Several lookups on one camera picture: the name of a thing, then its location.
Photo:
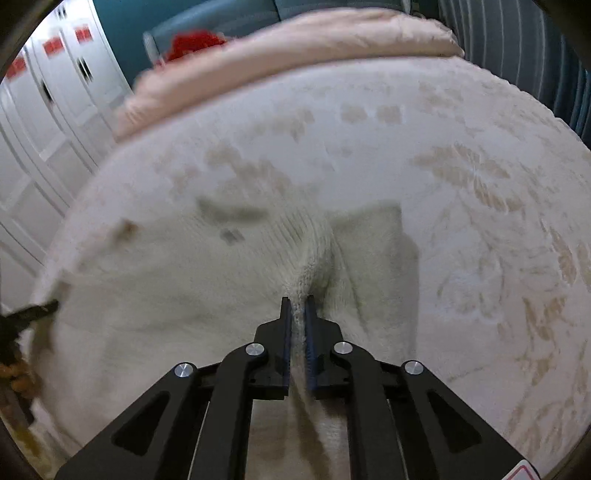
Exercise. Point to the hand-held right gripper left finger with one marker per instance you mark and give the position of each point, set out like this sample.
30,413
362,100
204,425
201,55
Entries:
286,323

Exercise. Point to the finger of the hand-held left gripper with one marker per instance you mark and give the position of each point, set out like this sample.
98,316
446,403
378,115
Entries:
37,310

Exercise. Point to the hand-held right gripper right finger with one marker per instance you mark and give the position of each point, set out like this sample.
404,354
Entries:
310,323

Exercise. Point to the white knitted sweater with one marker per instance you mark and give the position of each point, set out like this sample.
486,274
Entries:
175,295

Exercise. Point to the cream patterned blanket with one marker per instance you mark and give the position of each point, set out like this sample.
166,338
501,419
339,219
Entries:
369,152

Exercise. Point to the white locker cabinet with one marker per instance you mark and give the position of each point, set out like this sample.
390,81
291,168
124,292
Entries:
44,115

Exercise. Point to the pink quilt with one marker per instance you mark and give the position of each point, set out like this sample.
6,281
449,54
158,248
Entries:
295,50

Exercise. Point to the red cloth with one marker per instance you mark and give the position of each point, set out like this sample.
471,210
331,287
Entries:
194,44

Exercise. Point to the teal chair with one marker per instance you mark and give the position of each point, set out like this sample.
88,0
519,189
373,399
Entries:
217,23

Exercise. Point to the striped blue curtain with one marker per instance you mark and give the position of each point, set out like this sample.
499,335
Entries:
517,50

